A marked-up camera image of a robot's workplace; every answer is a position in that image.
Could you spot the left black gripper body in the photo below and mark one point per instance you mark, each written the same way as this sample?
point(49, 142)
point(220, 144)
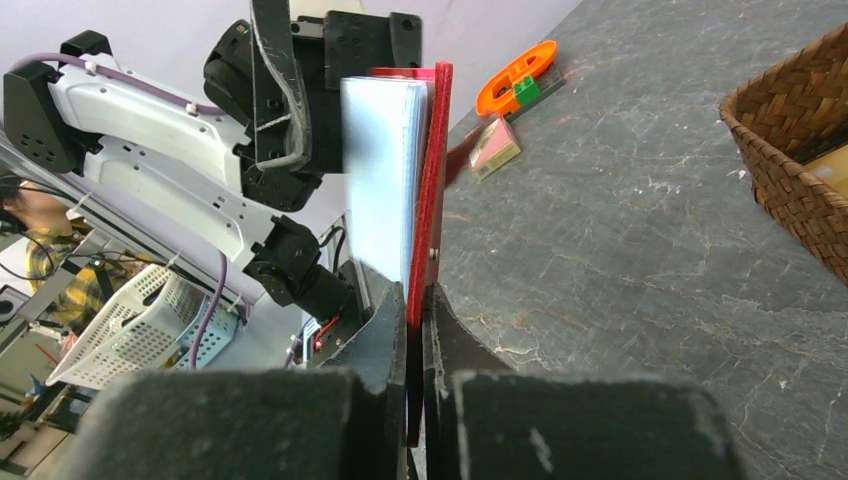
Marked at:
point(343, 44)

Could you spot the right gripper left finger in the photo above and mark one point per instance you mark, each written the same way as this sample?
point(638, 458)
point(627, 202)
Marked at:
point(344, 419)

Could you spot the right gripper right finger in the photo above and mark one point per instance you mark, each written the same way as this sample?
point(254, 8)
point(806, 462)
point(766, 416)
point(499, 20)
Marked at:
point(484, 420)

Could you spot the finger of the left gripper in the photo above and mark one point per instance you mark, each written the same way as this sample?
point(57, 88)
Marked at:
point(282, 127)

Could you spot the red card holder wallet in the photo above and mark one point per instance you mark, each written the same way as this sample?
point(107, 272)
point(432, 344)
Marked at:
point(395, 146)

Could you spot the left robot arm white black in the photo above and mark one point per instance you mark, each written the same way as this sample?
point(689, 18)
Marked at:
point(234, 170)

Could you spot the pink picture card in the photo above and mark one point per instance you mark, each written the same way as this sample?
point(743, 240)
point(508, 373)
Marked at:
point(496, 147)

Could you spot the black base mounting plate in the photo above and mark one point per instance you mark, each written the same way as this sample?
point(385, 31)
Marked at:
point(320, 341)

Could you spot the orange plastic letter shape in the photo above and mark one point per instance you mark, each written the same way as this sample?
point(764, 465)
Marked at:
point(496, 96)

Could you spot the green toy brick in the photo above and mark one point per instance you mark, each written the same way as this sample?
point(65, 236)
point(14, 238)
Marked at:
point(526, 91)

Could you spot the white perforated plastic basket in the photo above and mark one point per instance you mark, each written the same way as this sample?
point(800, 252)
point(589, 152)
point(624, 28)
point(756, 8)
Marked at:
point(149, 323)

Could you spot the person in yellow plaid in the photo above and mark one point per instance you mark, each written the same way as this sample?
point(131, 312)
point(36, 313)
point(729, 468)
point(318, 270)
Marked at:
point(53, 237)

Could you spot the woven brown basket organizer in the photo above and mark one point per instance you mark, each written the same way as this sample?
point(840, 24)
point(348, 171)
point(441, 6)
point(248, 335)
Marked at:
point(783, 115)

